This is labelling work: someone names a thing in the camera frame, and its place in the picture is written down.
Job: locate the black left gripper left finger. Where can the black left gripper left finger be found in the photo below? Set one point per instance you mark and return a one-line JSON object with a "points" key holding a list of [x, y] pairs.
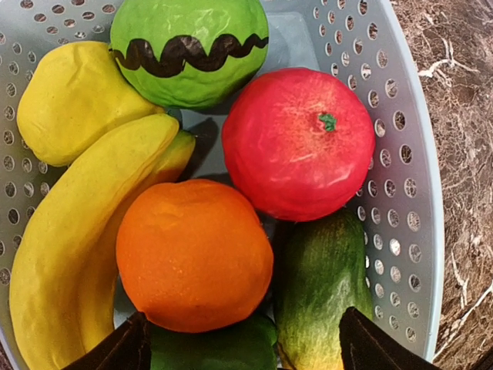
{"points": [[127, 347]]}

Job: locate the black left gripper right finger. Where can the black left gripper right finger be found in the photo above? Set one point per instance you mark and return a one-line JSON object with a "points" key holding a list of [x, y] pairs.
{"points": [[364, 345]]}

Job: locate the orange toy orange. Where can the orange toy orange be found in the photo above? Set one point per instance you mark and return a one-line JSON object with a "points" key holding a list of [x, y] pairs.
{"points": [[193, 256]]}

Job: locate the red toy apple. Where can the red toy apple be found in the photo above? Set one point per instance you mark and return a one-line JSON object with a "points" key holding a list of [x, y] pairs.
{"points": [[298, 143]]}

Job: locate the green orange toy mango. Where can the green orange toy mango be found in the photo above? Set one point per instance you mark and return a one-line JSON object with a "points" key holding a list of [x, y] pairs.
{"points": [[319, 272]]}

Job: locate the yellow toy banana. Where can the yellow toy banana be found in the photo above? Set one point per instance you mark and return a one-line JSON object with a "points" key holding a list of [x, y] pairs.
{"points": [[60, 234], [168, 168]]}

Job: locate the green toy bell pepper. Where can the green toy bell pepper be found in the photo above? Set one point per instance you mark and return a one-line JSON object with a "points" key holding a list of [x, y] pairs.
{"points": [[248, 344]]}

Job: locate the yellow toy lemon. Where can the yellow toy lemon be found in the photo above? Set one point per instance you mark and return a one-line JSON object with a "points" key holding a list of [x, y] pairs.
{"points": [[77, 94]]}

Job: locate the green toy watermelon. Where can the green toy watermelon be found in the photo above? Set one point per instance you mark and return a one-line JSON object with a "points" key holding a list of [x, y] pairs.
{"points": [[189, 54]]}

